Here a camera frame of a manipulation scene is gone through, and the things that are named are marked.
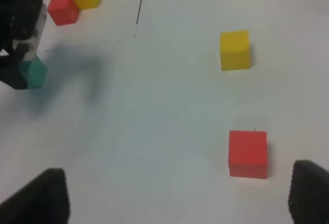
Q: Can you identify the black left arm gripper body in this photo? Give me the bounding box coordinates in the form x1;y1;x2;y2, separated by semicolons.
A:
1;0;47;62

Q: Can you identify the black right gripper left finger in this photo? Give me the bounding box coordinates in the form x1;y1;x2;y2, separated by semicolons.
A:
1;168;70;223

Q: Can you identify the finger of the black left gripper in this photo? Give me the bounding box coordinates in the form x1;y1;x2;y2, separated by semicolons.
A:
1;51;27;90

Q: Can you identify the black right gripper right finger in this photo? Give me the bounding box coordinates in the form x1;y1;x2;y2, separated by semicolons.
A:
288;160;328;223

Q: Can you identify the green block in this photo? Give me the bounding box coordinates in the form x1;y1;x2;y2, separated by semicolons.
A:
19;55;47;89

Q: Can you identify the red template block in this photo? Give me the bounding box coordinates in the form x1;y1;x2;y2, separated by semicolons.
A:
47;0;79;26

